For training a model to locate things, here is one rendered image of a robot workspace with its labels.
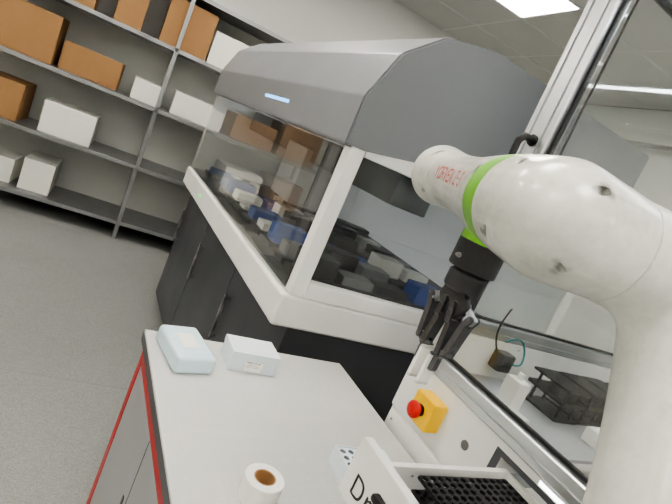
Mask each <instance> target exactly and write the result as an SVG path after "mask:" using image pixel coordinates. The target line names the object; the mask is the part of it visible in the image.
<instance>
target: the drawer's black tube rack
mask: <svg viewBox="0 0 672 504"><path fill-rule="evenodd" d="M428 478H429V479H430V480H431V481H430V482H431V483H433V484H434V485H435V487H436V488H437V489H438V491H439V492H440V493H441V495H442V496H443V497H444V499H445V500H446V501H447V503H448V504H529V503H528V502H527V501H526V500H525V499H524V498H523V497H522V496H521V495H520V494H519V493H518V492H517V491H516V489H515V488H514V487H513V486H512V485H511V484H510V483H509V482H508V481H507V480H506V479H493V478H470V477H448V476H428ZM432 480H433V481H432ZM451 486H452V487H451ZM445 487H446V488H445ZM411 493H412V494H413V496H414V497H415V498H416V500H417V501H418V503H419V504H436V503H435V501H434V500H433V499H432V497H431V496H430V495H429V493H428V492H427V491H426V489H425V490H421V489H411Z"/></svg>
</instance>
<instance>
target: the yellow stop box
mask: <svg viewBox="0 0 672 504"><path fill-rule="evenodd" d="M413 400H417V401H418V402H419V403H420V405H421V413H420V415H419V417H417V418H411V419H412V421H413V422H414V423H415V424H416V425H417V427H418V428H419V429H420V430H421V431H422V432H423V433H433V434H435V433H437V431H438V429H439V427H440V425H441V423H442V421H443V419H444V417H445V415H446V413H447V411H448V407H447V406H446V405H445V404H444V403H443V402H442V401H441V400H440V399H439V398H438V397H437V396H436V394H435V393H434V392H433V391H431V390H425V389H418V391H417V393H416V395H415V397H414V399H413Z"/></svg>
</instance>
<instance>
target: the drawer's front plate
mask: <svg viewBox="0 0 672 504"><path fill-rule="evenodd" d="M358 473H359V475H360V477H361V478H362V480H363V482H364V487H365V489H364V494H363V496H362V498H361V500H360V501H356V500H354V498H353V497H352V495H351V493H350V492H349V491H350V489H351V487H352V485H353V483H354V481H355V479H356V477H357V475H358ZM339 490H340V493H341V494H342V496H343V498H344V500H345V502H346V504H364V502H365V500H366V498H367V497H368V498H369V499H368V501H371V495H372V494H373V493H379V494H380V495H381V497H382V498H383V500H384V501H385V503H386V504H419V503H418V501H417V500H416V498H415V497H414V496H413V494H412V493H411V491H410V490H409V488H408V487H407V486H406V484H405V483H404V481H403V480H402V478H401V477H400V475H399V474H398V473H397V471H396V470H395V468H394V467H393V465H392V464H391V463H390V461H389V460H388V458H387V457H386V455H385V454H384V453H383V451H382V450H381V448H380V447H379V445H378V444H377V443H376V441H375V440H374V438H372V437H363V438H362V440H361V442H360V444H359V446H358V448H357V450H356V452H355V454H354V456H353V459H352V461H351V463H350V465H349V467H348V469H347V471H346V473H345V475H344V477H343V479H342V481H341V483H340V486H339ZM361 492H362V483H361V481H360V479H359V478H358V480H357V482H356V484H355V486H354V488H353V490H352V493H353V494H354V496H355V497H356V498H358V497H359V496H360V494H361Z"/></svg>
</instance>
